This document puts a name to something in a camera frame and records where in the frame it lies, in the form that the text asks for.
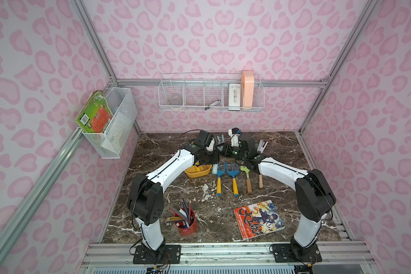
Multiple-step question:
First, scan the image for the yellow plastic storage box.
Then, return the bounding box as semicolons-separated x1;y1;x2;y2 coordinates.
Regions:
185;165;212;178

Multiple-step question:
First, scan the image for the blue rake yellow handle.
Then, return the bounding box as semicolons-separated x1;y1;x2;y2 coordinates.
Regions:
212;162;227;196
227;163;239;197

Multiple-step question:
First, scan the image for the light green rake wooden handle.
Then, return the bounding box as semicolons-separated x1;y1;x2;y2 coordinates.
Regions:
240;166;252;194

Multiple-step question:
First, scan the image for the light blue rake white handle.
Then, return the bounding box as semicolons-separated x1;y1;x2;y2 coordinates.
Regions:
212;134;224;175

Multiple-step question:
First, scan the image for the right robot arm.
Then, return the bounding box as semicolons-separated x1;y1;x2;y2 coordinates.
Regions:
217;128;336;257

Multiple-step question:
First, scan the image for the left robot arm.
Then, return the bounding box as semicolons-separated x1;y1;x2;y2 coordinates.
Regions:
127;130;225;253

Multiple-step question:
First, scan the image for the pink box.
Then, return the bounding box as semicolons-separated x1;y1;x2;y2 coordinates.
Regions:
241;70;255;110

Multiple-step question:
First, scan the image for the white blue stapler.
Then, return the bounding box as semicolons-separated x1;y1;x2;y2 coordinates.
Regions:
257;140;268;154

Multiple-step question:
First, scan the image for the black silver pen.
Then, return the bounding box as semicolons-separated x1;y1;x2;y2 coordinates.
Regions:
204;100;221;111

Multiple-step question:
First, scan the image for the white card pack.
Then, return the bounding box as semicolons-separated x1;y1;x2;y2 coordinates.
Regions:
228;83;242;111

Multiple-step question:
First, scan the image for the grey round tin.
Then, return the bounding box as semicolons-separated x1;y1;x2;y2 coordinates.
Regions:
170;96;183;106

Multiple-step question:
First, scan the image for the red pencil cup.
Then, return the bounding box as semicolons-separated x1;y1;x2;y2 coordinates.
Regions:
175;209;198;236

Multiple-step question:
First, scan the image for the red comic book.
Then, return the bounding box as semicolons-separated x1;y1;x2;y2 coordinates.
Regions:
234;200;285;240

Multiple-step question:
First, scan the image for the white paper sheet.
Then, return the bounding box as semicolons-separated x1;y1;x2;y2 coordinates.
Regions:
101;112;136;158

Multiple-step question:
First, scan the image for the green red book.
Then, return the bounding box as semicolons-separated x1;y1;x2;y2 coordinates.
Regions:
75;91;113;134

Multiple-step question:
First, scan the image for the white wire wall shelf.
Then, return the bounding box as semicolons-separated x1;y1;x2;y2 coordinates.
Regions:
158;73;265;111

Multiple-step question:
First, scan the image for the white mesh wall basket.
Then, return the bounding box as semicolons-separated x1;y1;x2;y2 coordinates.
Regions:
75;87;138;159

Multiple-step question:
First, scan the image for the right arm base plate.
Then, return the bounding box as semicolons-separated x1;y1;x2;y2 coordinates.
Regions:
269;243;323;264

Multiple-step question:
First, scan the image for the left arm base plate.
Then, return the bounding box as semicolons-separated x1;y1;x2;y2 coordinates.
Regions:
132;244;181;264

